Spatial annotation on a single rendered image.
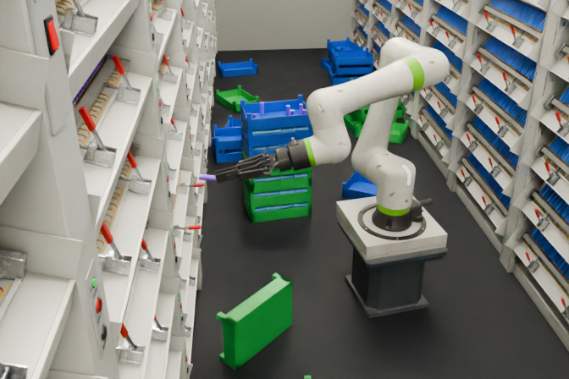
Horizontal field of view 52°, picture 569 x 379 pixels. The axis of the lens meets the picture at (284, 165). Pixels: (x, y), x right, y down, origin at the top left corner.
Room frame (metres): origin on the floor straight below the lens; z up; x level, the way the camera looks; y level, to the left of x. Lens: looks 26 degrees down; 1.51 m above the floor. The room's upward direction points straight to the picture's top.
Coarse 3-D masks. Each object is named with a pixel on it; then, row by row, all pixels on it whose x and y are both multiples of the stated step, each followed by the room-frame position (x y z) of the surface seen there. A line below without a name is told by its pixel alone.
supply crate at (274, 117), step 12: (300, 96) 2.65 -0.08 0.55; (240, 108) 2.60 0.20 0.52; (252, 108) 2.62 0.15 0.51; (264, 108) 2.63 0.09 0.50; (276, 108) 2.65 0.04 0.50; (252, 120) 2.42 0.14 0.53; (264, 120) 2.43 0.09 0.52; (276, 120) 2.44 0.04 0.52; (288, 120) 2.46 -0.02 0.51; (300, 120) 2.47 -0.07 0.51
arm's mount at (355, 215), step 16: (336, 208) 2.01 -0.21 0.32; (352, 208) 1.97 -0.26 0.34; (368, 208) 1.96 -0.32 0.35; (352, 224) 1.86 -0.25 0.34; (368, 224) 1.86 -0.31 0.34; (416, 224) 1.86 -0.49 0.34; (432, 224) 1.86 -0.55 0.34; (352, 240) 1.84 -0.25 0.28; (368, 240) 1.75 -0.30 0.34; (384, 240) 1.75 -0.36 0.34; (400, 240) 1.76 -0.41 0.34; (416, 240) 1.76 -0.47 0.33; (432, 240) 1.78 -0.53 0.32; (368, 256) 1.72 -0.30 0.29; (384, 256) 1.73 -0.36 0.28
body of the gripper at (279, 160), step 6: (276, 150) 1.66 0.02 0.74; (282, 150) 1.66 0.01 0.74; (270, 156) 1.69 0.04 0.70; (276, 156) 1.64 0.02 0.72; (282, 156) 1.64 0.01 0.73; (270, 162) 1.64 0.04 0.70; (276, 162) 1.63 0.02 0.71; (282, 162) 1.63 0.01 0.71; (288, 162) 1.63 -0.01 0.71; (276, 168) 1.63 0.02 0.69; (282, 168) 1.63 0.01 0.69; (288, 168) 1.64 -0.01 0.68
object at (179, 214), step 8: (184, 160) 1.90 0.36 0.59; (192, 160) 1.91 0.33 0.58; (184, 168) 1.90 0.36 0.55; (184, 176) 1.86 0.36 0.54; (176, 200) 1.67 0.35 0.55; (184, 200) 1.69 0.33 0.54; (176, 208) 1.63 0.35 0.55; (184, 208) 1.64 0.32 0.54; (176, 216) 1.58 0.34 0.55; (184, 216) 1.59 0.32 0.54; (176, 224) 1.53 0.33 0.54; (184, 224) 1.55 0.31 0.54; (176, 240) 1.45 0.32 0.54; (176, 248) 1.41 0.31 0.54
